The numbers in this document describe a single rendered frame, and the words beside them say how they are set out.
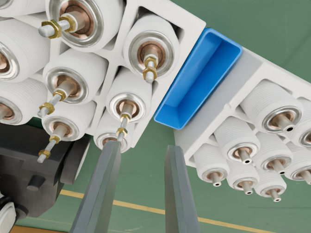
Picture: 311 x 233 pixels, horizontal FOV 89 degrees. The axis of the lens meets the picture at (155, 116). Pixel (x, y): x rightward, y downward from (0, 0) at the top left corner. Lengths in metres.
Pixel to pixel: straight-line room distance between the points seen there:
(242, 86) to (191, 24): 0.19
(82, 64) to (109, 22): 0.09
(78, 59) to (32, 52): 0.08
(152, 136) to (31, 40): 0.54
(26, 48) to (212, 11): 0.45
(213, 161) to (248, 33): 0.39
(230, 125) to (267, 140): 0.12
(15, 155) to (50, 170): 0.12
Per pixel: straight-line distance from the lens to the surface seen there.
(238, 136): 0.45
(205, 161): 0.51
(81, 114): 0.41
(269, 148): 0.54
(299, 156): 0.64
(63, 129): 0.41
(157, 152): 0.82
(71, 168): 0.69
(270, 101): 0.41
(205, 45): 0.55
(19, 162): 0.74
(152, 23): 0.28
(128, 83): 0.32
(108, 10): 0.28
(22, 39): 0.38
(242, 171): 0.59
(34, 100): 0.45
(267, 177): 0.68
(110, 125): 0.39
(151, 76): 0.20
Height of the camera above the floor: 0.52
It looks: 52 degrees down
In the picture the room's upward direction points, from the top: 179 degrees counter-clockwise
